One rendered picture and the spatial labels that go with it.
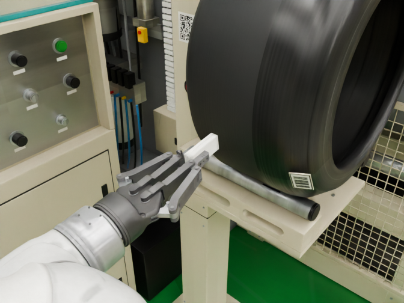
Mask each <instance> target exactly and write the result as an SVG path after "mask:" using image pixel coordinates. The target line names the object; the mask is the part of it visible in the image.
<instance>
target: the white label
mask: <svg viewBox="0 0 404 303"><path fill-rule="evenodd" d="M289 176H290V179H291V181H292V185H293V188H299V189H310V190H314V188H313V182H312V179H311V174H304V173H291V172H289Z"/></svg>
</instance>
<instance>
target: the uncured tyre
mask: <svg viewBox="0 0 404 303"><path fill-rule="evenodd" d="M403 85H404V0H200V1H199V4H198V7H197V10H196V12H195V16H194V20H193V23H192V27H191V32H190V36H189V42H188V50H187V56H186V89H187V94H188V101H189V107H190V112H191V117H192V121H193V124H194V127H195V130H196V132H197V135H198V137H199V138H200V140H203V139H204V138H205V137H206V136H208V135H209V134H210V133H213V134H215V135H217V136H218V145H219V149H218V150H217V151H216V152H214V154H213V155H214V156H215V157H216V158H217V159H218V160H219V161H221V162H222V163H224V164H226V165H228V166H230V167H232V168H234V169H236V170H238V171H240V172H242V173H245V174H247V175H249V176H251V177H253V178H255V179H257V180H259V181H261V182H263V183H265V184H267V185H269V186H271V187H273V188H275V189H277V190H280V191H282V192H284V193H286V194H289V195H295V196H299V197H313V196H316V195H319V194H322V193H325V192H328V191H331V190H334V189H337V188H338V187H340V186H341V185H343V184H344V183H345V182H346V181H348V180H349V179H350V178H351V177H352V176H353V174H354V173H355V172H356V171H357V169H358V168H359V167H360V166H361V164H362V163H363V162H364V161H365V159H366V157H367V156H368V155H369V153H370V152H371V150H372V148H373V147H374V145H375V144H376V142H377V140H378V138H379V137H380V135H381V133H382V131H383V129H384V127H385V125H386V123H387V121H388V119H389V117H390V115H391V113H392V111H393V109H394V107H395V105H396V102H397V100H398V98H399V96H400V93H401V90H402V88H403ZM289 172H291V173H304V174H311V179H312V182H313V188H314V190H310V189H299V188H293V185H292V181H291V179H290V176H289Z"/></svg>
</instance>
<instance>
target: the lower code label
mask: <svg viewBox="0 0 404 303"><path fill-rule="evenodd" d="M194 16H195V15H192V14H188V13H183V12H180V11H178V18H179V41H183V42H185V43H188V42H189V36H190V32H191V27H192V23H193V20H194Z"/></svg>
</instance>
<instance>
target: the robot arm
mask: <svg viewBox="0 0 404 303"><path fill-rule="evenodd" d="M218 149H219V145H218V136H217V135H215V134H213V133H210V134H209V135H208V136H206V137H205V138H204V139H203V140H201V141H200V142H199V143H198V144H197V145H192V146H190V147H189V148H188V149H187V150H185V151H184V152H182V151H181V150H176V153H177V154H176V155H173V154H172V152H170V151H168V152H166V153H164V154H162V155H160V156H158V157H156V158H154V159H152V160H150V161H148V162H146V163H144V164H142V165H140V166H138V167H136V168H134V169H132V170H130V171H127V172H124V173H120V174H117V175H116V178H117V182H118V185H119V188H118V189H117V190H116V192H110V193H109V194H108V195H106V196H105V197H103V198H102V199H101V200H99V201H98V202H97V203H96V204H94V205H93V207H91V206H83V207H82V208H80V209H79V210H77V211H76V212H75V213H74V214H72V215H71V216H69V217H68V218H67V219H65V220H64V221H63V222H62V223H59V224H58V225H56V226H55V228H53V229H52V230H50V231H49V232H47V233H45V234H43V235H41V236H39V237H37V238H34V239H31V240H29V241H27V242H26V243H24V244H23V245H21V246H19V247H18V248H16V249H15V250H13V251H12V252H11V253H9V254H7V255H6V256H5V257H3V258H2V259H0V303H146V301H145V300H144V299H143V297H142V296H141V295H140V294H139V293H137V292H136V291H135V290H134V289H132V288H131V287H129V286H128V285H126V284H125V283H123V282H121V281H120V280H118V279H116V278H114V277H112V276H110V275H108V274H106V273H105V272H106V271H108V270H109V269H110V268H111V267H112V266H114V265H115V264H116V263H117V262H118V261H119V260H120V259H121V258H122V257H123V256H124V255H125V247H127V246H128V245H130V244H131V243H132V242H133V241H134V240H135V239H136V238H138V237H139V236H140V235H141V234H142V233H143V232H144V230H145V228H146V227H147V226H148V225H149V224H151V223H152V222H156V221H157V220H158V219H159V218H170V220H171V222H177V221H178V220H179V216H180V211H181V209H182V208H183V206H184V205H185V204H186V202H187V201H188V200H189V198H190V197H191V195H192V194H193V193H194V191H195V190H196V188H197V187H198V185H199V184H200V183H201V181H202V174H201V167H202V166H203V165H204V164H205V163H206V162H208V161H209V159H210V156H211V155H212V154H214V152H216V151H217V150H218ZM165 161H167V162H165ZM173 193H174V194H173ZM172 194H173V196H172V197H171V199H170V201H168V199H169V196H170V195H172ZM164 203H166V205H165V206H164V207H162V206H163V204H164Z"/></svg>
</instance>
